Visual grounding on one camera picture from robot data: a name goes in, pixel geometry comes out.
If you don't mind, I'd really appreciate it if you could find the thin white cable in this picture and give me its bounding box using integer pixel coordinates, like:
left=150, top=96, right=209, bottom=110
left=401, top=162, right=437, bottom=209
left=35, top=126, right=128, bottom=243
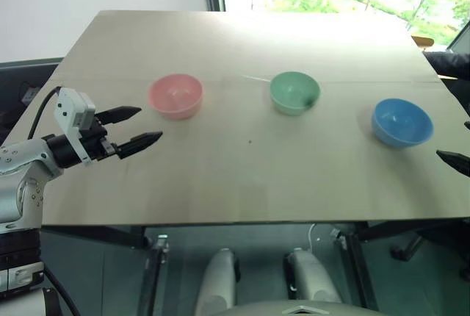
left=307, top=223, right=319, bottom=254

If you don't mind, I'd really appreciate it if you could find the silver left robot leg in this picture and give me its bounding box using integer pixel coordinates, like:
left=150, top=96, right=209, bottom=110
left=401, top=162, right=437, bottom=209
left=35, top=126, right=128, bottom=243
left=193, top=247, right=237, bottom=316

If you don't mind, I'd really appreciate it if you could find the dark cabinet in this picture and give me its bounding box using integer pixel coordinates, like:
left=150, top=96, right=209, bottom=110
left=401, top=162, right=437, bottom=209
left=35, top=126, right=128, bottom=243
left=0, top=56, right=64, bottom=145

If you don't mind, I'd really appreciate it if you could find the black chair caster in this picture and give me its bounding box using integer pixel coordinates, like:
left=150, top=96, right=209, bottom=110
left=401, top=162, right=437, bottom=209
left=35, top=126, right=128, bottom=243
left=390, top=234, right=424, bottom=261

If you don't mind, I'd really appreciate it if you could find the grey robot torso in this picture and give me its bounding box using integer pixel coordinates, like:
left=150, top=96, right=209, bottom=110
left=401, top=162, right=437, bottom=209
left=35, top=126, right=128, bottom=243
left=219, top=295, right=381, bottom=316

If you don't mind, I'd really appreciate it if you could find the yellow object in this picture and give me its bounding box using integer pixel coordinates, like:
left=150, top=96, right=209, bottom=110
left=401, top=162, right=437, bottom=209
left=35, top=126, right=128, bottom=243
left=411, top=34, right=436, bottom=51

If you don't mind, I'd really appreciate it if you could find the black chair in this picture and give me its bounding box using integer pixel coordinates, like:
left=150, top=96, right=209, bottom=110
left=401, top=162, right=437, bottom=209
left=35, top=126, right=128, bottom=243
left=422, top=21, right=470, bottom=84

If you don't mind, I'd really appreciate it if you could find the silver right robot leg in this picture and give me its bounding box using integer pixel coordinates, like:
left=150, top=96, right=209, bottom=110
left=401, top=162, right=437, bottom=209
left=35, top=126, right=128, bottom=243
left=283, top=248, right=343, bottom=304

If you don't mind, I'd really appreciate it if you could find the pink-red plastic bowl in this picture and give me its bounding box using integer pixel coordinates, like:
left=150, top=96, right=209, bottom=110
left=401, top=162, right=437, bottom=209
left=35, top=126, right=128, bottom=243
left=147, top=73, right=204, bottom=122

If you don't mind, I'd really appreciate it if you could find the blue plastic bowl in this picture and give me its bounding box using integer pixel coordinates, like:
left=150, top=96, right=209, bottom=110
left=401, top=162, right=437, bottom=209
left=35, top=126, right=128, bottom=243
left=370, top=98, right=435, bottom=148

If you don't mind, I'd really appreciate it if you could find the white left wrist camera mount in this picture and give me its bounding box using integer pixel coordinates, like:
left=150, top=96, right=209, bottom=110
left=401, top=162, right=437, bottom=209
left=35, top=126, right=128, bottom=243
left=54, top=87, right=97, bottom=167

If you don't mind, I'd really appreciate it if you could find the green plastic bowl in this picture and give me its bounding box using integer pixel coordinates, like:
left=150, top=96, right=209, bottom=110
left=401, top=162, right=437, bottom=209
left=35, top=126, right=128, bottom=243
left=269, top=71, right=321, bottom=117

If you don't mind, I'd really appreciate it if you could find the black body cable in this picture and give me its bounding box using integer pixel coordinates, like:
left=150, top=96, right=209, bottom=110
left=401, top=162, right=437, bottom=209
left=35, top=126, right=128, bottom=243
left=42, top=262, right=81, bottom=316

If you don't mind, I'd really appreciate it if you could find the black table leg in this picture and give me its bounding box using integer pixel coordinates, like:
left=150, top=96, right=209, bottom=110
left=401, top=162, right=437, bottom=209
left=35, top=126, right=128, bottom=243
left=141, top=234, right=170, bottom=316
left=331, top=228, right=380, bottom=312

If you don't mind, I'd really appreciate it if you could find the silver robot leg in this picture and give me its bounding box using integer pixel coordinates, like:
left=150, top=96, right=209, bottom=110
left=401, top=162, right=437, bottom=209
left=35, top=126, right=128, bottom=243
left=193, top=247, right=237, bottom=316
left=283, top=248, right=343, bottom=304

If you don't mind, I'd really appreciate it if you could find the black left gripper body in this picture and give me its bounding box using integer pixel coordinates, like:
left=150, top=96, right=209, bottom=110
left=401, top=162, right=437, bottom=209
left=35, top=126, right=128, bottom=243
left=78, top=112, right=123, bottom=162

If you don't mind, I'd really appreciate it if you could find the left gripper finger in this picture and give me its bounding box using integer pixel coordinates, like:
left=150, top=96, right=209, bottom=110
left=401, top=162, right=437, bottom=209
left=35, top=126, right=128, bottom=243
left=96, top=105, right=143, bottom=126
left=117, top=131, right=164, bottom=160

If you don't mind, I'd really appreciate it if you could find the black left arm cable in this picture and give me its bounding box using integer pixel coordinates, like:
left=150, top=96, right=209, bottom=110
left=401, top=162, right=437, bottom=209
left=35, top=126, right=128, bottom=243
left=27, top=85, right=62, bottom=141

